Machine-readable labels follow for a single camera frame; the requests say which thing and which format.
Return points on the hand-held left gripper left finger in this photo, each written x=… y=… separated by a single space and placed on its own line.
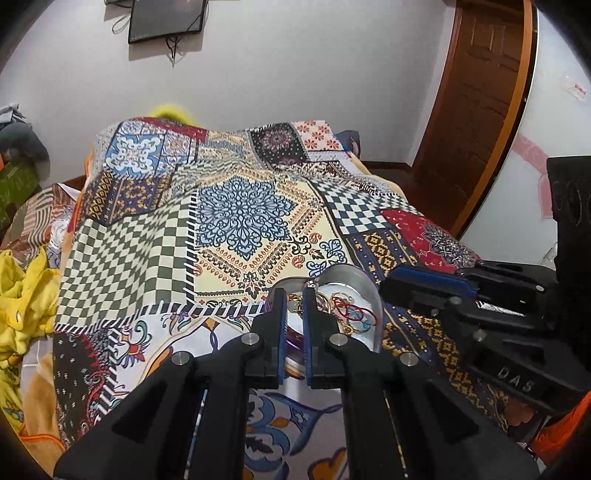
x=280 y=323

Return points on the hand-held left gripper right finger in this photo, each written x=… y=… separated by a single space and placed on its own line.
x=308 y=332

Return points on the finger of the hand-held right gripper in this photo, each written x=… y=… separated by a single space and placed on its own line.
x=415 y=293
x=512 y=281

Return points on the gold bangle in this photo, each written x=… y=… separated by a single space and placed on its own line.
x=353 y=329

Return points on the purple heart-shaped tin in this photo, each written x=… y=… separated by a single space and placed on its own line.
x=364 y=286

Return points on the patchwork patterned blanket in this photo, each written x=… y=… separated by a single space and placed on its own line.
x=152 y=258

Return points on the dark blue chair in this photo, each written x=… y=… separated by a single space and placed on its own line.
x=351 y=144

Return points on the white paper note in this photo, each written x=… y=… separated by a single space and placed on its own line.
x=576 y=87

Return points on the brown wooden door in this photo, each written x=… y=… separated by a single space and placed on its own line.
x=475 y=101

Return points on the yellow pillow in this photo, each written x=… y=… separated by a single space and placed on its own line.
x=173 y=114

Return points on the beige orange-trimmed blanket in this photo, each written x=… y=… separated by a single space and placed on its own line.
x=39 y=397

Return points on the yellow printed blanket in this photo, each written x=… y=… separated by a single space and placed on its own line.
x=23 y=295

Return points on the striped brown blanket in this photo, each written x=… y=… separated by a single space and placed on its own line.
x=37 y=217

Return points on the green printed cloth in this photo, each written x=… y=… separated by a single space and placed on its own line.
x=16 y=189

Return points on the pile of clothes and clutter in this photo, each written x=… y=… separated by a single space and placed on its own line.
x=21 y=138

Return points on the small black wall monitor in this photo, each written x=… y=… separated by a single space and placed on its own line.
x=166 y=16

